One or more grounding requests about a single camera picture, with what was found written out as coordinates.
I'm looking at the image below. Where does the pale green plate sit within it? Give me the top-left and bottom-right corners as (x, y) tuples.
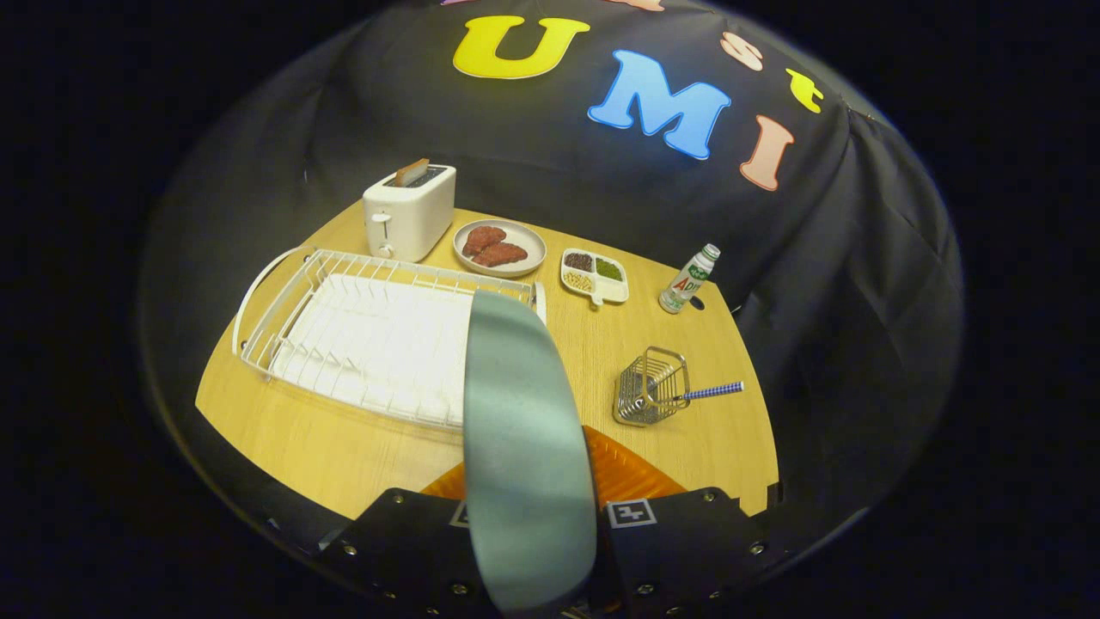
(462, 289), (599, 616)

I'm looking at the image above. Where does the beige round plate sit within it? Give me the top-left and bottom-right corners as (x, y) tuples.
(453, 218), (547, 279)

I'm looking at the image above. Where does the white wire dish rack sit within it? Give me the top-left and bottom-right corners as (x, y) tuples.
(232, 246), (547, 431)

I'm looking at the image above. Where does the white toaster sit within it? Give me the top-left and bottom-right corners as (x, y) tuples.
(363, 163), (457, 263)

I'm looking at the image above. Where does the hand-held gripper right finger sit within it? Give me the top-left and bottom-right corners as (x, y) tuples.
(583, 425), (791, 618)

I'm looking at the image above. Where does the metal wire basket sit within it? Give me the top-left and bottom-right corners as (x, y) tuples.
(613, 346), (691, 428)

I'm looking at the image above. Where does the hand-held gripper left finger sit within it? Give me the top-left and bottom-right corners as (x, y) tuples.
(322, 463), (501, 616)

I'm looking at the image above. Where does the red meat piece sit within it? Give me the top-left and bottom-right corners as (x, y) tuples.
(471, 242), (529, 268)
(462, 225), (508, 258)

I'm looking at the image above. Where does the white divided tray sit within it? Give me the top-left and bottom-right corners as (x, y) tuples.
(560, 248), (630, 309)

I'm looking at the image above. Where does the black backdrop cloth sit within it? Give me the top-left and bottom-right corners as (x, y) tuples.
(137, 0), (963, 594)

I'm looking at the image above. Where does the white drink bottle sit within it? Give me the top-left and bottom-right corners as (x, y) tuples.
(658, 243), (722, 315)

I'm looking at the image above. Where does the spoon with patterned handle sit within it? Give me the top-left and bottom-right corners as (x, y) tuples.
(662, 381), (746, 405)

